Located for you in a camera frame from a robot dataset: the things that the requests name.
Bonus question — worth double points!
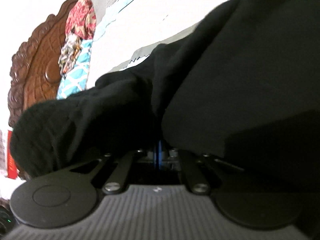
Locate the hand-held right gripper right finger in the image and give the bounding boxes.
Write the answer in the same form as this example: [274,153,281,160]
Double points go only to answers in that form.
[159,140,246,195]

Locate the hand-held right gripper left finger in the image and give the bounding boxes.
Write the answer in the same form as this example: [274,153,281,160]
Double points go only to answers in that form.
[69,148,159,195]

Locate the black pants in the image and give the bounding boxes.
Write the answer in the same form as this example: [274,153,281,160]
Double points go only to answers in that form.
[9,0,320,178]

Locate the teal white patterned pillow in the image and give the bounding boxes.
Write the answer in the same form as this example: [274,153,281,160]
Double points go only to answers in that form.
[56,39,91,100]

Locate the red white packet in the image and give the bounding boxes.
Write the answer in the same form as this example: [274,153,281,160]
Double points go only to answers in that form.
[7,129,18,179]

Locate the carved wooden headboard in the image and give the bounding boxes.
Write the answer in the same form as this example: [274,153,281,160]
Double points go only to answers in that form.
[7,0,82,180]

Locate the white quilted bedspread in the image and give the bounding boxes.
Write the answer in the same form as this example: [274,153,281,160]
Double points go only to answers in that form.
[85,0,250,80]

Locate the red patterned cloth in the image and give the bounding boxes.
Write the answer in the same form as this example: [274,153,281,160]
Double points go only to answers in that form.
[64,0,97,41]

